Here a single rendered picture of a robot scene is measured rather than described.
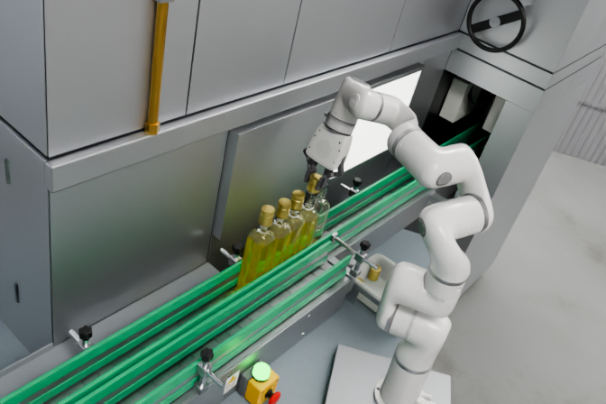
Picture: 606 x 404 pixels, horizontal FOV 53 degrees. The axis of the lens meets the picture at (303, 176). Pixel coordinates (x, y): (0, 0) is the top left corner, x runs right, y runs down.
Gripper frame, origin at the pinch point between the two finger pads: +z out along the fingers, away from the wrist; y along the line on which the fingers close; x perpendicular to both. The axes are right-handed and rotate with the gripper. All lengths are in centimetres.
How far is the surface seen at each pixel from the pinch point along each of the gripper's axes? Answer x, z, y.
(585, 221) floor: 302, 41, 39
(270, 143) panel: -7.9, -4.5, -12.2
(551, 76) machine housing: 87, -44, 21
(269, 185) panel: -0.9, 9.1, -12.2
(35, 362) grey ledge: -61, 48, -13
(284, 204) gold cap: -11.4, 5.7, 0.8
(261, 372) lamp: -23, 41, 20
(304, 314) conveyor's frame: -3.1, 33.1, 15.1
